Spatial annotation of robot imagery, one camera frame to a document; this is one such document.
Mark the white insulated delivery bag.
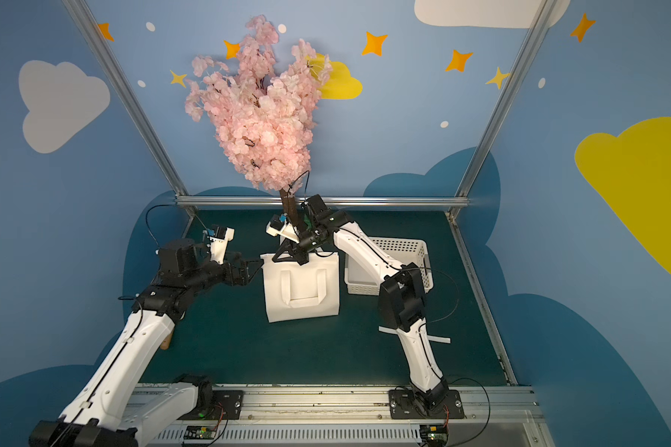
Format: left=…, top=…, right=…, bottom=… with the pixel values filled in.
left=261, top=253, right=340, bottom=323

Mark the white perforated plastic basket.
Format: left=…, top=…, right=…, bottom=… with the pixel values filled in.
left=335, top=236, right=434, bottom=296

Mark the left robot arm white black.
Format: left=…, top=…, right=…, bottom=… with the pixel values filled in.
left=28, top=237, right=264, bottom=446

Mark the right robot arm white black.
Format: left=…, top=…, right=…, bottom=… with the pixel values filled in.
left=267, top=191, right=449, bottom=413

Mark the light green toy spatula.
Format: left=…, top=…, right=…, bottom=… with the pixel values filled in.
left=160, top=331, right=174, bottom=350

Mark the pink cherry blossom tree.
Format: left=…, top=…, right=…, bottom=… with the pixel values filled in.
left=182, top=16, right=333, bottom=231

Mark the left controller board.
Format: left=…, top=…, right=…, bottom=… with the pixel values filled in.
left=182, top=425, right=220, bottom=446

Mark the controller board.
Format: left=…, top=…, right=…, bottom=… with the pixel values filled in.
left=419, top=425, right=448, bottom=447
left=182, top=425, right=220, bottom=446

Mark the right controller board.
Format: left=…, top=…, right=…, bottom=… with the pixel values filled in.
left=419, top=425, right=448, bottom=447

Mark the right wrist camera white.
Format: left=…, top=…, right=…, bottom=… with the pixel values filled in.
left=266, top=214, right=300, bottom=243

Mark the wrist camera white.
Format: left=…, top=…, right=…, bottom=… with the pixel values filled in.
left=266, top=214, right=300, bottom=243
left=203, top=226, right=235, bottom=264

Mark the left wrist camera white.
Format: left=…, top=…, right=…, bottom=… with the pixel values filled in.
left=203, top=226, right=235, bottom=264

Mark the aluminium back frame bar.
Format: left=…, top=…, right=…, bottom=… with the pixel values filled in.
left=175, top=194, right=471, bottom=210

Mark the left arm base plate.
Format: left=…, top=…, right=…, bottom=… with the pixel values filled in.
left=178, top=389, right=244, bottom=421

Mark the right aluminium frame post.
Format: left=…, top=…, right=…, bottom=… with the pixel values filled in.
left=447, top=0, right=559, bottom=224

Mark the aluminium frame post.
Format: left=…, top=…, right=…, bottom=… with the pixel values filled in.
left=447, top=0, right=559, bottom=224
left=63, top=0, right=188, bottom=199

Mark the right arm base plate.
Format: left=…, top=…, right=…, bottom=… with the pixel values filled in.
left=388, top=387, right=465, bottom=420

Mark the left aluminium frame post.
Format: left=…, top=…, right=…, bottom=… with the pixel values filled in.
left=63, top=0, right=188, bottom=199

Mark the aluminium front rail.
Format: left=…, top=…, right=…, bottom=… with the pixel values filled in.
left=124, top=383, right=554, bottom=446

